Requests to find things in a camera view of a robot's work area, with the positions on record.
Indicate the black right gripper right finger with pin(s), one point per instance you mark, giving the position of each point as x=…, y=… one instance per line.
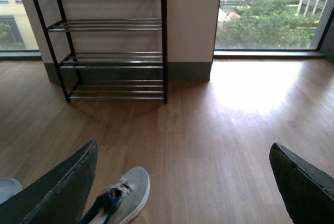
x=307, y=191

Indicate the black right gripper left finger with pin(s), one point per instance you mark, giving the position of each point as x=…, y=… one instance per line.
x=60, y=195

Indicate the grey sneaker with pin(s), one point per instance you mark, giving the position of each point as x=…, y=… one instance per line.
x=122, y=201

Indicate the black metal shoe rack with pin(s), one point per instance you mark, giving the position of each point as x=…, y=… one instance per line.
x=107, y=50

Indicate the light blue slipper right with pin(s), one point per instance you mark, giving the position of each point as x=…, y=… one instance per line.
x=9, y=188

